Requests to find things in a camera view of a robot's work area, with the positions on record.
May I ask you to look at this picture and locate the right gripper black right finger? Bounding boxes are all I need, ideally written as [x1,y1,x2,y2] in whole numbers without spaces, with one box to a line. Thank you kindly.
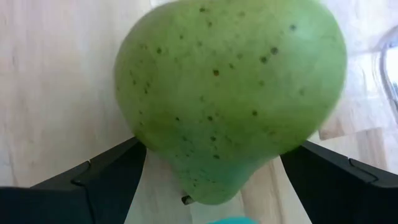
[279,140,398,224]

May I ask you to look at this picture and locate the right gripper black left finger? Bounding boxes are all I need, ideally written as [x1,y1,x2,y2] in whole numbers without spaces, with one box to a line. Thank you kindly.
[30,136,147,224]

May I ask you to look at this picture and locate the clear plastic container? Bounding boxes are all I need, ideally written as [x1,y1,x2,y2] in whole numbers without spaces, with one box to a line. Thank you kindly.
[318,24,398,141]

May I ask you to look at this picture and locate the green speckled pear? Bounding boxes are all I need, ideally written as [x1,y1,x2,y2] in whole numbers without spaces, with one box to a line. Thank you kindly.
[113,0,348,206]

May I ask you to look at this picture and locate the teal plastic lid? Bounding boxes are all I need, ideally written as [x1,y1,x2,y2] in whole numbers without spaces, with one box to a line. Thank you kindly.
[207,217,259,224]

